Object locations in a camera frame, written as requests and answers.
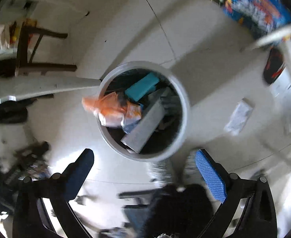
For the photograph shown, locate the grey box in bin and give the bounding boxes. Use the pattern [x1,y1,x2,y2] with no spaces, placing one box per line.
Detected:
[121,95,165,154]

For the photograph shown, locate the teal box in bin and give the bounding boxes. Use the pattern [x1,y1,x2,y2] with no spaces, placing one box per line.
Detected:
[124,73,160,102]

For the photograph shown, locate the white round trash bin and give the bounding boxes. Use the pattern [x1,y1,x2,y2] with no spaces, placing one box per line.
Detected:
[88,61,190,162]

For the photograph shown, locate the colourful blue toy box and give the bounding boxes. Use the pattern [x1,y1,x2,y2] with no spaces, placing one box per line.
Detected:
[223,0,291,39]

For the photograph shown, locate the person leg dark trousers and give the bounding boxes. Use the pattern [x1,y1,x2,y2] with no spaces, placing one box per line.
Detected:
[137,184,214,237]

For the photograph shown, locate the orange plastic snack wrapper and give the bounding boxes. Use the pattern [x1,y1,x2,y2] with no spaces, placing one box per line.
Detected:
[82,92,142,128]

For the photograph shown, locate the dark wooden stool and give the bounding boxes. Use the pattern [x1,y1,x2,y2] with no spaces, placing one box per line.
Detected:
[15,19,77,76]

